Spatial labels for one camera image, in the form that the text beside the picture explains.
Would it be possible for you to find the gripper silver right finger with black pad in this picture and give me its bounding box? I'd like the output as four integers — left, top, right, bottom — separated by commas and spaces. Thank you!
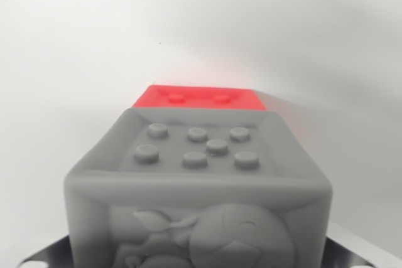
322, 233, 381, 268

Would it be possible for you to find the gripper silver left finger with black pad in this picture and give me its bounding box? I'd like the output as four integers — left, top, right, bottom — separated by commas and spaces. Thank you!
17, 233, 75, 268

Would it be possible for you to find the grey embossed rubber cube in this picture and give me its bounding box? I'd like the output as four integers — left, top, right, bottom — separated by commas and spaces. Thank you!
63, 107, 334, 268

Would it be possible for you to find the red embossed rubber cube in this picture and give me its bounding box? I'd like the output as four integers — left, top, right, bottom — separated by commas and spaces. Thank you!
131, 84, 268, 113

